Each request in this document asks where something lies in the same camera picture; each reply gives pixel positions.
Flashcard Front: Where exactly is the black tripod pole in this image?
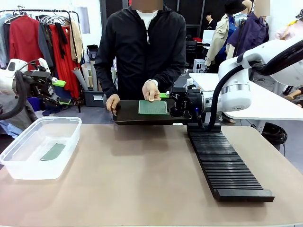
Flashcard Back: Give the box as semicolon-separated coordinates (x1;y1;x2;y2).
232;19;245;59

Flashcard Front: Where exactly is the beige paper roll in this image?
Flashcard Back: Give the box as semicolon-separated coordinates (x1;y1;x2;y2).
89;60;98;92

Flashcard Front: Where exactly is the mannequin in purple jacket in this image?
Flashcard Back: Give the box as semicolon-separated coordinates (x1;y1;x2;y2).
226;11;271;59

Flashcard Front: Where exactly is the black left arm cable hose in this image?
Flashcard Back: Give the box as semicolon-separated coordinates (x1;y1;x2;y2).
0;71;27;121

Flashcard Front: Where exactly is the person's right hand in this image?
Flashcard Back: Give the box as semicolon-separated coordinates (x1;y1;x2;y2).
105;94;121;116

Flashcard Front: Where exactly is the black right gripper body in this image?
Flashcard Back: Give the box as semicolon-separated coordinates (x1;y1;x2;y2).
170;87;207;118

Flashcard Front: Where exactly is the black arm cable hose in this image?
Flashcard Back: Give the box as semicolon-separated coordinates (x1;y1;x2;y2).
209;39;303;132
0;71;27;121

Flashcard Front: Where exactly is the black clothes rail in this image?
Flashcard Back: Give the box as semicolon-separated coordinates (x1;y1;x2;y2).
0;9;83;114

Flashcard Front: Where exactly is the white side table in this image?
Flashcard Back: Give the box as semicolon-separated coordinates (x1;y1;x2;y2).
188;72;303;124

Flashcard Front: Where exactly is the person in black jacket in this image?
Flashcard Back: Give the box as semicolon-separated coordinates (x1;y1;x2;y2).
94;4;187;114

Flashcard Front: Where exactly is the black hanging scarf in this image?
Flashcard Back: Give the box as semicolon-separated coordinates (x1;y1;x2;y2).
54;22;69;60

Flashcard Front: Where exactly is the white monitor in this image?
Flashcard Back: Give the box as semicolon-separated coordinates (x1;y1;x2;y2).
202;29;217;44

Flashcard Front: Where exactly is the black bucket hat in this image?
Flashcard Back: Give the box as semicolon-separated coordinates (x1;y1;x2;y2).
224;0;247;16

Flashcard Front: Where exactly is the grey cloth pile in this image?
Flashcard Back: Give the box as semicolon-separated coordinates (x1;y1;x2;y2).
0;94;40;134

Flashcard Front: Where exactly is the grey paper roll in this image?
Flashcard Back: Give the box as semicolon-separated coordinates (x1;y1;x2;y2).
71;66;89;92

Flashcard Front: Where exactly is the red shirt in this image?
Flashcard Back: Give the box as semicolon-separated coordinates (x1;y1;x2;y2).
9;15;47;71

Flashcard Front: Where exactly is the green PCB board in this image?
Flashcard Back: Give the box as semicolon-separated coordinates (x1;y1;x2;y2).
40;142;66;162
137;100;170;116

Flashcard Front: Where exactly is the person's right forearm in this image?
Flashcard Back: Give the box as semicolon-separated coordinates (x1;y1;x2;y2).
94;59;119;99

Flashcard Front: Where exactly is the background person in black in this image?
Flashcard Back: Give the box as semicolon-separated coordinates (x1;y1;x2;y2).
204;11;216;31

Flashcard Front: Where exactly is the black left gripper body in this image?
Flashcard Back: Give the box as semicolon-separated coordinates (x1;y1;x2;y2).
23;70;60;100

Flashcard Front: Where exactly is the mannequin in pink sweater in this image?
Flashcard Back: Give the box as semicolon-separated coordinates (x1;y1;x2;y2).
274;19;299;41

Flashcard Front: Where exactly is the grey hanging jacket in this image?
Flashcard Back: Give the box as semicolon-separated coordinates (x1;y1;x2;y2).
37;21;54;69

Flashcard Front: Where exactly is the black slotted PCB rack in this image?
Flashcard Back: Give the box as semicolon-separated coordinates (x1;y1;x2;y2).
187;122;276;203

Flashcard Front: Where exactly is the mannequin in beige coat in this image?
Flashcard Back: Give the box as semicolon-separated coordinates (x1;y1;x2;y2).
204;0;253;74

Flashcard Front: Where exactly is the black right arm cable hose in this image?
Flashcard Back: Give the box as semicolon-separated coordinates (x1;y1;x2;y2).
209;39;303;132

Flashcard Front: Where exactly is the person's left hand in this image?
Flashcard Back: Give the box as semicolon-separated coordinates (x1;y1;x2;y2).
142;80;160;103

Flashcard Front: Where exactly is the red dress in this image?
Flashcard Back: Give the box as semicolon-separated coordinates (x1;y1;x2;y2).
49;24;80;99

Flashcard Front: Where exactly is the person's left forearm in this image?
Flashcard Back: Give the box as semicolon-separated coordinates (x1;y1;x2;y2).
151;59;187;88

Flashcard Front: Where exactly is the grey storage bin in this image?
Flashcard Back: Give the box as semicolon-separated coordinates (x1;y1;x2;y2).
82;89;105;108

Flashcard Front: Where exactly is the black office chair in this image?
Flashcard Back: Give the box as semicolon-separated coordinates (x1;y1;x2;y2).
184;39;198;67

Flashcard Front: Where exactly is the clear plastic box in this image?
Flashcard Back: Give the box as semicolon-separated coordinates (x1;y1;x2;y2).
0;116;83;181

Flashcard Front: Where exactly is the black coiled cable bundle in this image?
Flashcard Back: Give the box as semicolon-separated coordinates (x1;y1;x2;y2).
261;122;288;145

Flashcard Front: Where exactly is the black rectangular tray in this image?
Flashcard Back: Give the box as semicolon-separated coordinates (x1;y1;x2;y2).
111;99;193;126

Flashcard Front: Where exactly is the beige hanging garment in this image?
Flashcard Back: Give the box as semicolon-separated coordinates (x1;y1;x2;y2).
69;19;84;64

